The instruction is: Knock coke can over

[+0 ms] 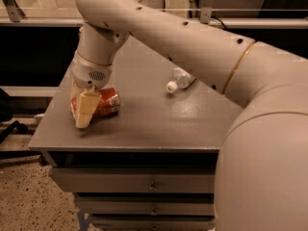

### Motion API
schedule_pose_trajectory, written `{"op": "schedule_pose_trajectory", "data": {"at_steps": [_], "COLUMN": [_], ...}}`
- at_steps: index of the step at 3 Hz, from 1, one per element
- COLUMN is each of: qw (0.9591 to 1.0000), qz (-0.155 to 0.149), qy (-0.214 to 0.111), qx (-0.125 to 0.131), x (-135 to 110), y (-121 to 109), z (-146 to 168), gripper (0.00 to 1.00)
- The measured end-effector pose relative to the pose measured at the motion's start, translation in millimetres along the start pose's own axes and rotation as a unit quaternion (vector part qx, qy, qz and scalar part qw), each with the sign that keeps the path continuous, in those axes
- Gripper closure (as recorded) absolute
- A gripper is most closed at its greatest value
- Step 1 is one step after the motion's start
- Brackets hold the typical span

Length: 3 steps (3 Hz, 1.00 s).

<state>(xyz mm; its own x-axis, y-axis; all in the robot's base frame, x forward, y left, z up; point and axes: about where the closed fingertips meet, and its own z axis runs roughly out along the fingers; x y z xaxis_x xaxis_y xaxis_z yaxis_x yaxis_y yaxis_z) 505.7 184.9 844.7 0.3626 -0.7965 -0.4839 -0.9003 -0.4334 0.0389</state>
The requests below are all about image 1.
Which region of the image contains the metal railing with glass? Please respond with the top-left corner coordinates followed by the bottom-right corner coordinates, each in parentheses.
top-left (0, 0), bottom-right (308, 30)

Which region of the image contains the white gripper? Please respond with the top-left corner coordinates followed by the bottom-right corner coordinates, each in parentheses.
top-left (69, 52), bottom-right (113, 129)

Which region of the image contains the clear plastic water bottle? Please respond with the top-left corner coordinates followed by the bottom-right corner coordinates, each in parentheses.
top-left (166, 67), bottom-right (195, 93)

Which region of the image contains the top grey drawer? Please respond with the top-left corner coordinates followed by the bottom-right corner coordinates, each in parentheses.
top-left (49, 168), bottom-right (215, 193)

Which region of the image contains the grey drawer cabinet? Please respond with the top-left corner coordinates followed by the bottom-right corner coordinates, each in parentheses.
top-left (28, 27), bottom-right (244, 231)

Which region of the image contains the bottom grey drawer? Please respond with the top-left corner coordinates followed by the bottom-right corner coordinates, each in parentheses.
top-left (91, 216), bottom-right (215, 231)

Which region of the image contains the grey drawer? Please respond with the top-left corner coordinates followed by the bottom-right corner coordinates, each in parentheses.
top-left (75, 193), bottom-right (214, 216)
top-left (91, 216), bottom-right (215, 231)
top-left (49, 168), bottom-right (215, 193)

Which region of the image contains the middle grey drawer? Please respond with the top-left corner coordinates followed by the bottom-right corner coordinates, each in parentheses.
top-left (75, 193), bottom-right (214, 216)

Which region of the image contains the red coke can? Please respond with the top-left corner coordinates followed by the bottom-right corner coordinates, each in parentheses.
top-left (70, 88), bottom-right (120, 117)

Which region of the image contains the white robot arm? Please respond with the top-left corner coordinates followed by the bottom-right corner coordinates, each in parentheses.
top-left (71, 0), bottom-right (308, 231)

